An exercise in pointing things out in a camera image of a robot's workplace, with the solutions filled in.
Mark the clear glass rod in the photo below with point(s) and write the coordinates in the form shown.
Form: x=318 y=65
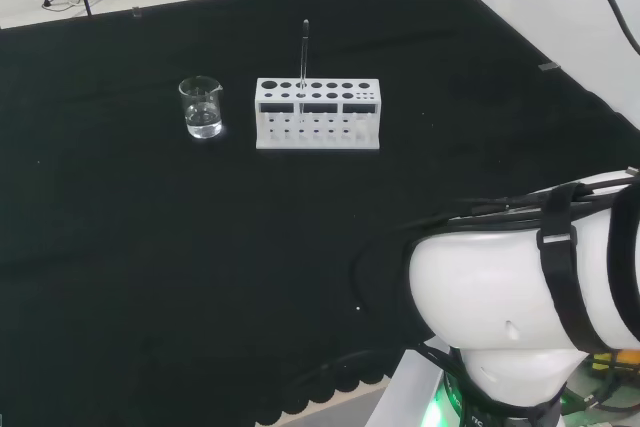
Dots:
x=304 y=54

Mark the white test tube rack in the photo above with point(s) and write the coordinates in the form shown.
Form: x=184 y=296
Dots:
x=320 y=142

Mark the clear glass beaker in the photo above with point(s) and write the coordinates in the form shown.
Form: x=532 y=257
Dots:
x=202 y=117

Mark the black bench cloth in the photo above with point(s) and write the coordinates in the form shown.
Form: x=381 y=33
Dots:
x=150 y=247

